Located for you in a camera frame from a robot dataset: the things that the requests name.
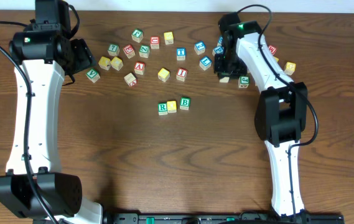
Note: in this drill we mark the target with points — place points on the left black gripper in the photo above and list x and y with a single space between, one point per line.
81 56

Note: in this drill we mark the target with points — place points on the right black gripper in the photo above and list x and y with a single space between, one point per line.
219 71

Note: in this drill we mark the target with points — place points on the yellow O block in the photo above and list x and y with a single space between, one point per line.
172 106
224 80

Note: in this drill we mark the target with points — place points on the green B block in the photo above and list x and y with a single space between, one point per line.
185 103

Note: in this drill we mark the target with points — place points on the green R block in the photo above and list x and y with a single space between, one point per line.
162 109

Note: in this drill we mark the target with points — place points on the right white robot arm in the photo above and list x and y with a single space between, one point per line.
281 111

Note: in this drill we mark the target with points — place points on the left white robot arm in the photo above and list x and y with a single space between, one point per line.
34 186

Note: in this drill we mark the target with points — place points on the blue P block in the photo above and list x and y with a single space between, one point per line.
218 50

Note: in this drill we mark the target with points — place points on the green J block right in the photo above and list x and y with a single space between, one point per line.
244 82

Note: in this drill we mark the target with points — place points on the green j block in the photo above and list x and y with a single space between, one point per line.
137 35
244 82

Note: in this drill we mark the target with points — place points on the blue L block left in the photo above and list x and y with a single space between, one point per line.
205 63

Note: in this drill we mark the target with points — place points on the blue D block upper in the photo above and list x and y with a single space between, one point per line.
220 41

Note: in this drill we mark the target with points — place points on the blue 2 block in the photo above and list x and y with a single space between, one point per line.
199 48

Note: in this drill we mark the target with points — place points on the red M block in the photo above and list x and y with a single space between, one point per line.
272 49

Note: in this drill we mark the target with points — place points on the red I block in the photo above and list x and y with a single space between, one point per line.
181 74

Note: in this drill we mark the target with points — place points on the blue T block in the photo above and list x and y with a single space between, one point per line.
181 54

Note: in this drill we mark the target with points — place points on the green V block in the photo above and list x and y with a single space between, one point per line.
93 75

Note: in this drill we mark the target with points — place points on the yellow G block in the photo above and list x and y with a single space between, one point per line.
289 68

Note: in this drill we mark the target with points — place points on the yellow block far left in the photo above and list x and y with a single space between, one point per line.
104 63

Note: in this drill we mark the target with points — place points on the green 7 block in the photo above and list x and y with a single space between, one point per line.
113 50

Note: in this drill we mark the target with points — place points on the yellow block centre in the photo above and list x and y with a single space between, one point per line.
163 74

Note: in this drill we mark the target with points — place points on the yellow block top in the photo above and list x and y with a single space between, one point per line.
169 38

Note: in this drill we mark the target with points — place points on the yellow block beside left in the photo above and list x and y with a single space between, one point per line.
117 63

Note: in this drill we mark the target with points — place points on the red U block top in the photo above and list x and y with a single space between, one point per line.
155 42

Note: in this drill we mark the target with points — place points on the red E block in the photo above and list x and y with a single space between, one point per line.
129 51

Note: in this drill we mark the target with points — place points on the green N block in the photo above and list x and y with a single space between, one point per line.
144 51

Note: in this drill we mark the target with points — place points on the green J block top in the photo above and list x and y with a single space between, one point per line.
137 35

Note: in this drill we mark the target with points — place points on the red A block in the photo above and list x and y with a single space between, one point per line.
139 68

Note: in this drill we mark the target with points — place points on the tilted red wooden block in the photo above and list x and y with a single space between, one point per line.
130 79

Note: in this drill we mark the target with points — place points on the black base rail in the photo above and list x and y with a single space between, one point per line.
243 218

